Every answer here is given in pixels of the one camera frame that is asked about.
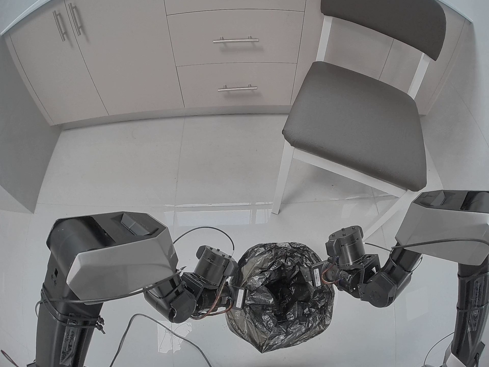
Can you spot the black plastic bag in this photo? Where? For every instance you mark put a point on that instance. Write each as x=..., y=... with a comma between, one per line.
x=248, y=331

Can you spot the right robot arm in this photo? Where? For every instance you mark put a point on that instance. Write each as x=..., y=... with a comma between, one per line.
x=439, y=224

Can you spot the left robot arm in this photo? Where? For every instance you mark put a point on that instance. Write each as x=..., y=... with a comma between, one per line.
x=114, y=250

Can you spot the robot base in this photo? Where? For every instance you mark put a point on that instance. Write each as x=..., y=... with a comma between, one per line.
x=450, y=361

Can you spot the grey chair with white legs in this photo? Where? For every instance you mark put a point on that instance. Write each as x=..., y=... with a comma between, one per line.
x=355, y=128

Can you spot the beige cabinet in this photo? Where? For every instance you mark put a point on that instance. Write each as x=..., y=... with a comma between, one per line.
x=126, y=52

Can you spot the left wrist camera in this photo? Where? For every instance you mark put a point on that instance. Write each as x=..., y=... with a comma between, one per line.
x=238, y=298

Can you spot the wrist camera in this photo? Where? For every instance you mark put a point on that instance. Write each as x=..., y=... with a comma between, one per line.
x=238, y=298
x=317, y=276

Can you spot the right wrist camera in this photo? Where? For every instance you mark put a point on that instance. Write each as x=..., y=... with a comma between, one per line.
x=317, y=276

